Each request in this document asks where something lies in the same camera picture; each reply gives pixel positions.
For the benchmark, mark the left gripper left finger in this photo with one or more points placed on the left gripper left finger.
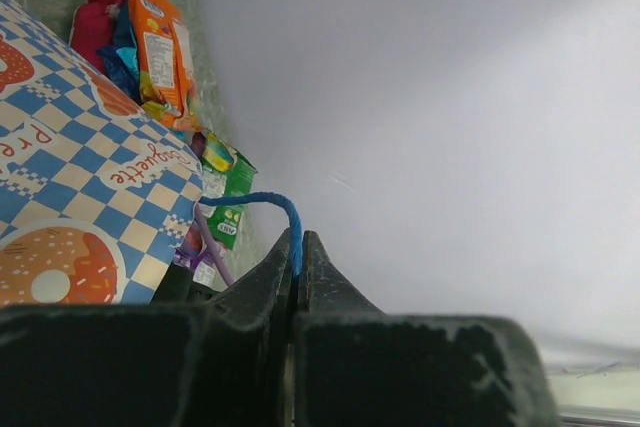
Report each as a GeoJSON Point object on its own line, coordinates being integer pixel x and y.
{"type": "Point", "coordinates": [214, 363]}

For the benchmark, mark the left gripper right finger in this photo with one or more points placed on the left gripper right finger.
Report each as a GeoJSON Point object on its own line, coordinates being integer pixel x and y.
{"type": "Point", "coordinates": [358, 366]}

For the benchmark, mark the green snack bag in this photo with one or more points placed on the green snack bag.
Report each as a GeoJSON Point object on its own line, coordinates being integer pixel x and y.
{"type": "Point", "coordinates": [225, 172]}

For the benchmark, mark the blue checkered paper bag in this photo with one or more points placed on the blue checkered paper bag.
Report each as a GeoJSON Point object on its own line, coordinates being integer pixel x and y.
{"type": "Point", "coordinates": [96, 196]}

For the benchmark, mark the purple Fox's berries bag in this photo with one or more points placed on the purple Fox's berries bag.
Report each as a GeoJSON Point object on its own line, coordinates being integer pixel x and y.
{"type": "Point", "coordinates": [195, 140]}

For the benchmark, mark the orange Fox's fruits candy bag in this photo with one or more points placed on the orange Fox's fruits candy bag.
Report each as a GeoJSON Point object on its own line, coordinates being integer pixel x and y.
{"type": "Point", "coordinates": [167, 82]}

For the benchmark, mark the blue snack bag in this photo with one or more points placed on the blue snack bag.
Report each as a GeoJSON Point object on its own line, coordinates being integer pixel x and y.
{"type": "Point", "coordinates": [120, 57]}

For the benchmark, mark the pink snack bag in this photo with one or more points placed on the pink snack bag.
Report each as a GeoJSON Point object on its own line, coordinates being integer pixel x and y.
{"type": "Point", "coordinates": [92, 29]}

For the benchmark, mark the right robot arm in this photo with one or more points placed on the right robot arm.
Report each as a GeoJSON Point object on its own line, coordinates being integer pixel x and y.
{"type": "Point", "coordinates": [178, 285]}

